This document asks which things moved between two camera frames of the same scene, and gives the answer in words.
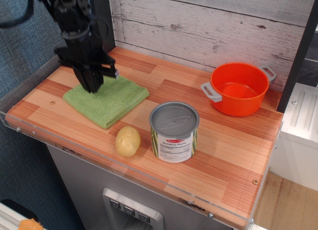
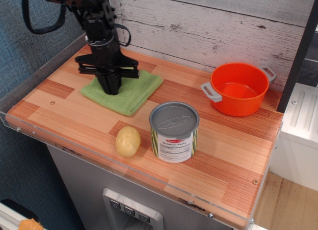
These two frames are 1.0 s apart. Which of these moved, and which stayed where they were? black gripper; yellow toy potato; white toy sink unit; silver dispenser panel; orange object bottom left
Moved: black gripper
Stayed: orange object bottom left; yellow toy potato; white toy sink unit; silver dispenser panel
